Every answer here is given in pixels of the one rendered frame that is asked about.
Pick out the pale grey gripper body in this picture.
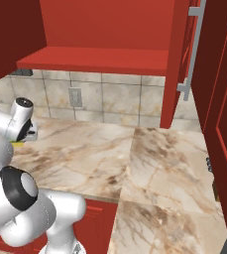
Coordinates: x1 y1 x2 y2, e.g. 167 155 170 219
25 120 40 142

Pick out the yellow green sponge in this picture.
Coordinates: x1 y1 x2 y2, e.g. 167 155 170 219
11 140 26 149

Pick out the dark grey under-cabinet fitting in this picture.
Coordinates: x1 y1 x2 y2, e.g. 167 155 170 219
10 68 34 77

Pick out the red base cabinet front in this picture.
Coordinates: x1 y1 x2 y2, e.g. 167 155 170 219
0 197 120 254

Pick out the red tall cabinet door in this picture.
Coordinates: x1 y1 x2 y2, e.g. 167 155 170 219
160 0 202 130

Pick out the small dark hinge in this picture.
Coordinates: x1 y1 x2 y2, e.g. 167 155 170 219
205 156 214 174

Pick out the dark red panelled door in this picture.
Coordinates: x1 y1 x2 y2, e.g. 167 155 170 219
190 0 227 234

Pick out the grey wall socket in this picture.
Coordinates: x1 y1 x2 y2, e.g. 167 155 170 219
67 86 84 109

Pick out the dark red wall cabinet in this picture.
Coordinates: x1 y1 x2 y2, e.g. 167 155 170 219
0 0 48 87

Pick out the grey bar handle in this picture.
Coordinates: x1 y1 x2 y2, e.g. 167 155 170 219
176 0 207 102

